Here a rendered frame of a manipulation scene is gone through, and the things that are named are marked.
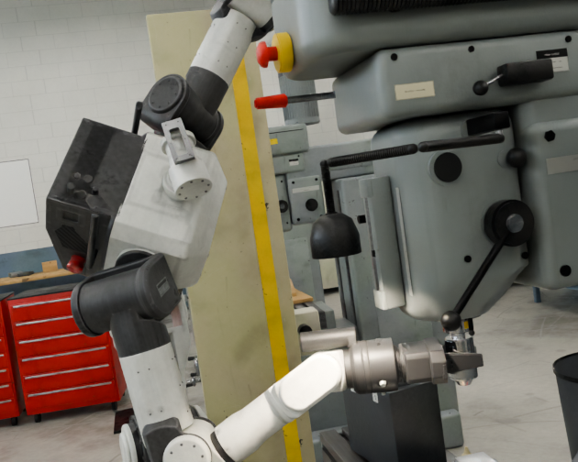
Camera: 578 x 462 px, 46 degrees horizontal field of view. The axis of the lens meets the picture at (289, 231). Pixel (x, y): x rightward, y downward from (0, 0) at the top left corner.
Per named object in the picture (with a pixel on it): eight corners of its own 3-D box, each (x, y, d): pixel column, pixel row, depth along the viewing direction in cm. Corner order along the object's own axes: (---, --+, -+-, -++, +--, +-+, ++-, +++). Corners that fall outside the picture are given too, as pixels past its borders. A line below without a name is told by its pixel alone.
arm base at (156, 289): (96, 357, 118) (61, 310, 113) (115, 307, 129) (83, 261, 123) (173, 335, 115) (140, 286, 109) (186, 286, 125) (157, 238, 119)
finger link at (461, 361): (483, 368, 111) (444, 372, 112) (481, 349, 111) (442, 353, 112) (484, 371, 110) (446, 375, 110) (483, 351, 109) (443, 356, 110)
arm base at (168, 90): (127, 129, 136) (171, 129, 130) (146, 73, 139) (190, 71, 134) (171, 162, 148) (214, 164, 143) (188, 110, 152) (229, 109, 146)
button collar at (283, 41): (283, 69, 103) (277, 28, 102) (274, 76, 108) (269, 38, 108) (295, 67, 103) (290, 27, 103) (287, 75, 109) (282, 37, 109)
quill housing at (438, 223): (431, 334, 101) (403, 117, 99) (382, 313, 121) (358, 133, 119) (545, 311, 105) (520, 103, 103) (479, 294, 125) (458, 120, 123)
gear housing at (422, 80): (385, 118, 97) (376, 48, 96) (336, 137, 120) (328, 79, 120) (593, 93, 104) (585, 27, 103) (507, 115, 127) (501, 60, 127)
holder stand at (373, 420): (400, 480, 142) (387, 387, 141) (350, 449, 162) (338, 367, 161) (448, 464, 147) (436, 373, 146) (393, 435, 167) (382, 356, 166)
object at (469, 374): (483, 375, 113) (480, 341, 113) (462, 382, 111) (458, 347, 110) (464, 370, 117) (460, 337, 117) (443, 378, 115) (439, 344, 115)
